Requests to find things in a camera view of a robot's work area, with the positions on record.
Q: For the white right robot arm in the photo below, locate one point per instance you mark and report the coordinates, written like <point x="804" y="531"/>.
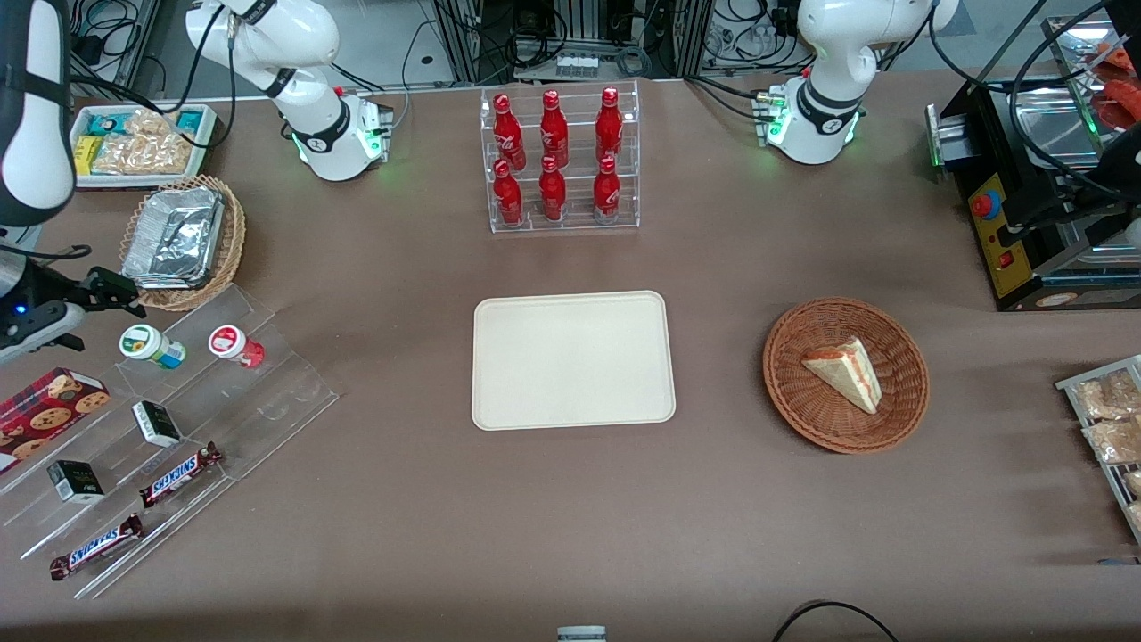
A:
<point x="36" y="107"/>

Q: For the black sealing machine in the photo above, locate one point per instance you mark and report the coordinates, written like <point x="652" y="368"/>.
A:
<point x="989" y="259"/>

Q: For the Snickers bar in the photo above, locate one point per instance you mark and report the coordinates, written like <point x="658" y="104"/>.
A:
<point x="181" y="474"/>
<point x="96" y="547"/>

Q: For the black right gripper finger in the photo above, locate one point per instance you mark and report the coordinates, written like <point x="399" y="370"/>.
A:
<point x="111" y="280"/>
<point x="125" y="306"/>

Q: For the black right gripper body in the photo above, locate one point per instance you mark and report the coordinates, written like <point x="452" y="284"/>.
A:
<point x="37" y="287"/>

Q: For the white plastic bin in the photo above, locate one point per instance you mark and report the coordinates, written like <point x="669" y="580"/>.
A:
<point x="80" y="178"/>

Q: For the green gum bottle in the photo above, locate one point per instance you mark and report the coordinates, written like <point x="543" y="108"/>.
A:
<point x="147" y="343"/>

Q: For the red gum bottle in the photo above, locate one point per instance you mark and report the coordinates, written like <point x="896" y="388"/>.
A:
<point x="230" y="342"/>

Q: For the grey power strip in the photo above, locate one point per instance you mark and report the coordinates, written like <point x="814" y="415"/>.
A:
<point x="576" y="66"/>

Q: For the beige plastic tray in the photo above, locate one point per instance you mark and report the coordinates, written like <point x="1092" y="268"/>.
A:
<point x="572" y="361"/>

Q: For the yellow snack box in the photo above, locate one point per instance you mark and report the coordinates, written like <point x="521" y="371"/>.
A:
<point x="86" y="154"/>

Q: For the red cookie box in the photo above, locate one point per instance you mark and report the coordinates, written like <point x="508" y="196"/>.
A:
<point x="49" y="412"/>

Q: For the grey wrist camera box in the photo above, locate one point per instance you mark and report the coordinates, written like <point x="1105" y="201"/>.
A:
<point x="45" y="328"/>

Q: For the clear bag of pastries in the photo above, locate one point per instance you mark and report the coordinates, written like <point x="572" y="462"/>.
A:
<point x="1114" y="441"/>
<point x="1105" y="397"/>

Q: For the wrapped triangle sandwich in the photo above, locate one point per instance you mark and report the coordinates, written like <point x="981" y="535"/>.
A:
<point x="847" y="373"/>

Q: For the brown wicker basket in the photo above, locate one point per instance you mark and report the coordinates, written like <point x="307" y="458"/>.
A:
<point x="802" y="401"/>

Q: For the small grey block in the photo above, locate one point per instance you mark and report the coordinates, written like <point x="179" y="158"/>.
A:
<point x="581" y="634"/>

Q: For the aluminium foil tray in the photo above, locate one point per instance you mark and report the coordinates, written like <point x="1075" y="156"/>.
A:
<point x="174" y="236"/>

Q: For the light wicker basket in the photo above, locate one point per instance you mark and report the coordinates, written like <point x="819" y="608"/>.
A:
<point x="230" y="250"/>

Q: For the clear snack bag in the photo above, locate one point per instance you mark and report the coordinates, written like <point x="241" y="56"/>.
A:
<point x="143" y="147"/>

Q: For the clear acrylic stepped stand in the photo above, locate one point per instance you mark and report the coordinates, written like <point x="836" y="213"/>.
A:
<point x="267" y="401"/>

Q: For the red cola bottle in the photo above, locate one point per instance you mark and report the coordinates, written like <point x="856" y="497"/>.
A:
<point x="508" y="134"/>
<point x="508" y="198"/>
<point x="609" y="129"/>
<point x="554" y="132"/>
<point x="607" y="194"/>
<point x="552" y="194"/>

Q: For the clear acrylic bottle rack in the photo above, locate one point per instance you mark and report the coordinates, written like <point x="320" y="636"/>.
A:
<point x="575" y="223"/>

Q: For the tray of bagged snacks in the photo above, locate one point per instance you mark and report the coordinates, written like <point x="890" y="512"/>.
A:
<point x="1070" y="385"/>

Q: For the small black box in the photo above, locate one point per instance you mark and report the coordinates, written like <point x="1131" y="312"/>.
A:
<point x="76" y="481"/>
<point x="157" y="423"/>

